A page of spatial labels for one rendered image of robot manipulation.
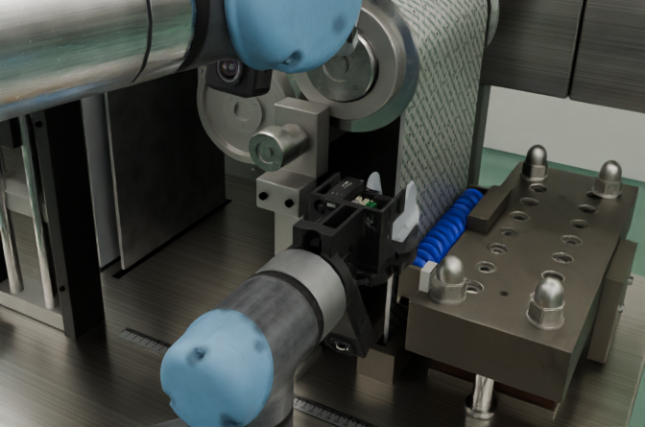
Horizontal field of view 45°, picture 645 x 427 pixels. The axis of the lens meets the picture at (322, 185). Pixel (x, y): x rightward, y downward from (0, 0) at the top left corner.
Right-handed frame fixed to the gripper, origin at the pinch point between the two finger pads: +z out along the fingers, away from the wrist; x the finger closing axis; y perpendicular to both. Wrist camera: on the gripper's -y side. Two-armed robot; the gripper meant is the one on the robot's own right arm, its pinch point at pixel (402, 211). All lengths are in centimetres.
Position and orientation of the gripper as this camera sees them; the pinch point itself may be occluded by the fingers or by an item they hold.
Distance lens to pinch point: 81.7
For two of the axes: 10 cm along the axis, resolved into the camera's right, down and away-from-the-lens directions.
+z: 4.8, -3.7, 7.9
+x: -8.8, -2.3, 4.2
